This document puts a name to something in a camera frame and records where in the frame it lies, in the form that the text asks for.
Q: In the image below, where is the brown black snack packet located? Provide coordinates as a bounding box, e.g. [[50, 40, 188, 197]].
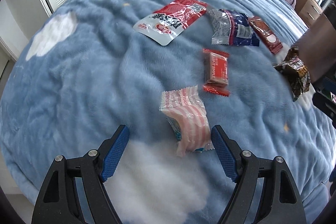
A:
[[274, 46, 311, 102]]

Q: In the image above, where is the wooden nightstand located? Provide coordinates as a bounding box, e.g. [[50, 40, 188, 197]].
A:
[[294, 0, 322, 27]]

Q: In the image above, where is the dark red sauce packet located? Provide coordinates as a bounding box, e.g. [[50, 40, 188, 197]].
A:
[[248, 16, 283, 55]]

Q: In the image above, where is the small red candy bar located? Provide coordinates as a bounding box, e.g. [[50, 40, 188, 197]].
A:
[[203, 49, 230, 97]]

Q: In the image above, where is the silver blue snack packet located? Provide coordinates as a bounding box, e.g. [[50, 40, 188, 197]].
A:
[[207, 8, 260, 47]]

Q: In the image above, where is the pink striped candy packet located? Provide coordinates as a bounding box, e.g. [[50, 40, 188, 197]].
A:
[[159, 86, 214, 157]]

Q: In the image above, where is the blue cloud-pattern blanket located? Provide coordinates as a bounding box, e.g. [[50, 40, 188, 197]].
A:
[[1, 0, 335, 223]]

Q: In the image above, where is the large red white snack bag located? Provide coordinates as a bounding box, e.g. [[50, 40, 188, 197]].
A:
[[133, 0, 207, 46]]

